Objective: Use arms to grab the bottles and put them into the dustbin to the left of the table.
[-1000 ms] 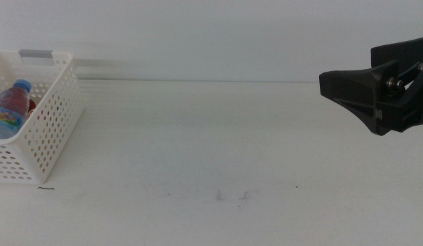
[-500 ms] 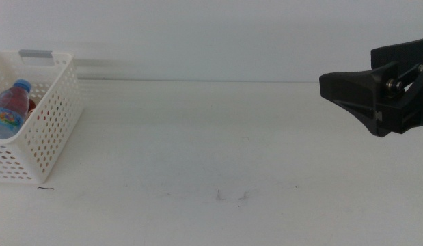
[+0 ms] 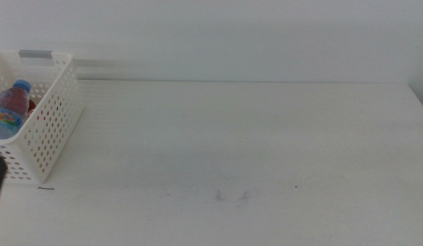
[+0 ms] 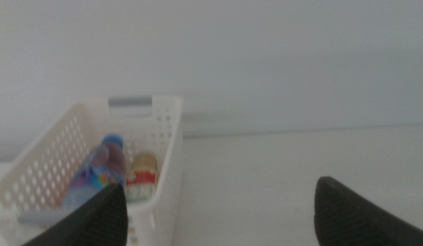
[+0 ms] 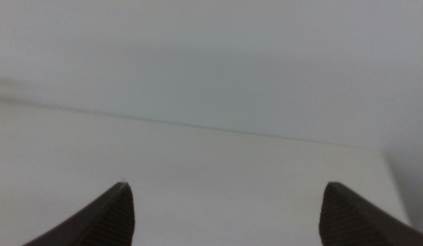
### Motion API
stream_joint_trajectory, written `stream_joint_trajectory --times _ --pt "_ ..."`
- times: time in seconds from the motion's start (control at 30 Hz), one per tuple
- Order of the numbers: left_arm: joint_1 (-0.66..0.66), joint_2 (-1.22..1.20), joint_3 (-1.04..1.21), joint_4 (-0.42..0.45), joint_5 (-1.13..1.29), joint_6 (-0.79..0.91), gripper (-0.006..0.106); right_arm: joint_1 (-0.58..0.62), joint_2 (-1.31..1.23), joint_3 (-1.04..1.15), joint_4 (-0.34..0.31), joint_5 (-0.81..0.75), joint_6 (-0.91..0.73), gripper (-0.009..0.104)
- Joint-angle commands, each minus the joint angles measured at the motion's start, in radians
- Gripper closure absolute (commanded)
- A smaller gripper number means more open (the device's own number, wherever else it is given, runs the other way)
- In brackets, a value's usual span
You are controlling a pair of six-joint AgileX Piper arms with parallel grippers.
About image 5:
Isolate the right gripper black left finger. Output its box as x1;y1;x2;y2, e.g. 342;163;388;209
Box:
22;181;136;246

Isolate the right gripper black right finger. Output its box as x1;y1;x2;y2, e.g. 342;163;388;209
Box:
318;181;423;246

